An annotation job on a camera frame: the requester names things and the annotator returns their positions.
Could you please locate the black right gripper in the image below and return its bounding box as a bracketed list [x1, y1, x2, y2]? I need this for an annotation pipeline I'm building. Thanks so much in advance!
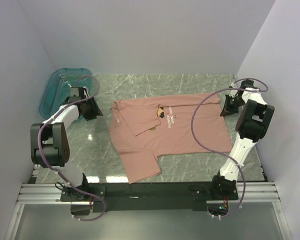
[220, 94, 245, 117]

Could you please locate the pink t shirt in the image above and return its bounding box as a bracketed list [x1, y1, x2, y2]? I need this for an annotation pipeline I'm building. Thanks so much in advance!
[108, 92, 233, 184]

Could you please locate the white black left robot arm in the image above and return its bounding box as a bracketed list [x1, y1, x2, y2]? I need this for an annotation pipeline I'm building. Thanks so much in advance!
[30, 86, 103, 202]

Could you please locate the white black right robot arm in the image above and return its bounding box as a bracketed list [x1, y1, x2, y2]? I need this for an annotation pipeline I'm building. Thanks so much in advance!
[209, 78, 275, 200]

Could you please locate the teal transparent plastic bin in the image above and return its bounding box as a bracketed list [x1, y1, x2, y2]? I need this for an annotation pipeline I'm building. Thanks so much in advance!
[39, 68, 93, 120]

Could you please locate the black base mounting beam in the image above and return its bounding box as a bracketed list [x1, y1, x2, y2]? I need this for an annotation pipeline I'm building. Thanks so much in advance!
[54, 181, 239, 216]

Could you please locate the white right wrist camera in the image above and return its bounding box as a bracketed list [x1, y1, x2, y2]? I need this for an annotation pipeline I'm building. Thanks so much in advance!
[229, 83, 238, 98]

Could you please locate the aluminium frame rail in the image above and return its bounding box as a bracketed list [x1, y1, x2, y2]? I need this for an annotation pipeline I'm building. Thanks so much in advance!
[16, 181, 282, 205]

